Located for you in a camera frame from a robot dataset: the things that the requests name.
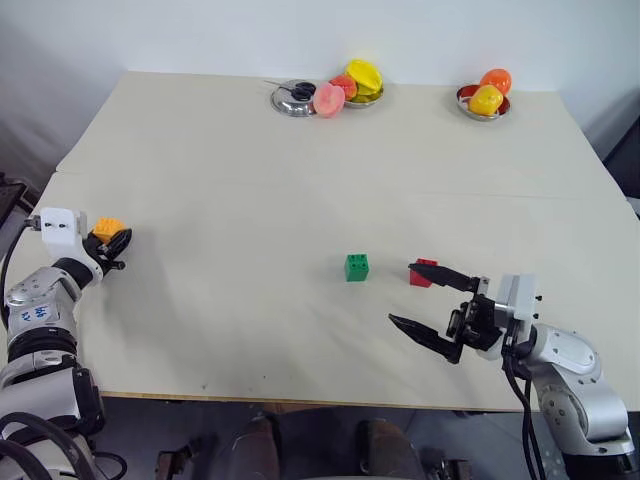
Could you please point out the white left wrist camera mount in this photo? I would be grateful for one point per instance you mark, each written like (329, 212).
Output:
(59, 230)

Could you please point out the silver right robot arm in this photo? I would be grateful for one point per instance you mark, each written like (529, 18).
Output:
(575, 360)

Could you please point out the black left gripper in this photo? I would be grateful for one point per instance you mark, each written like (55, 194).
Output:
(98, 254)

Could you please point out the steel bowl with starfruit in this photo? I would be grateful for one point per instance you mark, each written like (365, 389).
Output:
(369, 101)

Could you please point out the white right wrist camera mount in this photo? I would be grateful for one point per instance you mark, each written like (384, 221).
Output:
(520, 300)

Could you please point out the pink toy peach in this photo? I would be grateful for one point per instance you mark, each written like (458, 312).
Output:
(328, 101)

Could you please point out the steel bowl with scissors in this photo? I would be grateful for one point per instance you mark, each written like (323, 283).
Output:
(287, 104)

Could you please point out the yellow toy starfruit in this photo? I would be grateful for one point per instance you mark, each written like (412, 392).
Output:
(364, 75)

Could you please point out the steel bowl with red inside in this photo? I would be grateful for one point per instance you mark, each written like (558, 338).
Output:
(462, 96)

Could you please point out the green toy cube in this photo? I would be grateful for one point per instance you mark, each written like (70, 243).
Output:
(357, 269)

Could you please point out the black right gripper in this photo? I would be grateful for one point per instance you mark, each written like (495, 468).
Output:
(477, 322)

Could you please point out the dark rounded shape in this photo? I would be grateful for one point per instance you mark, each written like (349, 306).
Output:
(256, 447)
(386, 450)

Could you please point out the red toy cube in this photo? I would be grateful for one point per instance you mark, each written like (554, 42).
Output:
(420, 279)

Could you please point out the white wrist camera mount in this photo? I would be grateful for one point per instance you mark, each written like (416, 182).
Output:
(59, 230)
(520, 300)

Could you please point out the black scissors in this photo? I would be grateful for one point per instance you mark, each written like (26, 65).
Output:
(302, 91)

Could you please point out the orange toy fruit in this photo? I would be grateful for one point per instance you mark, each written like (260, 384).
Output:
(496, 80)

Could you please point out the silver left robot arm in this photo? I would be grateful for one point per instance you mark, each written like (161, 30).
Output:
(40, 295)

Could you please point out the red toy fruit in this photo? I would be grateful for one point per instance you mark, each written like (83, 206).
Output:
(342, 83)

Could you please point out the dark equipment beside table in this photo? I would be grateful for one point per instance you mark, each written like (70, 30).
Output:
(12, 197)

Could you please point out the orange toy cube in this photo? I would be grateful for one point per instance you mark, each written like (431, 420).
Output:
(108, 228)

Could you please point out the yellow toy mango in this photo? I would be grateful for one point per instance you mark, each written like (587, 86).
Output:
(485, 100)

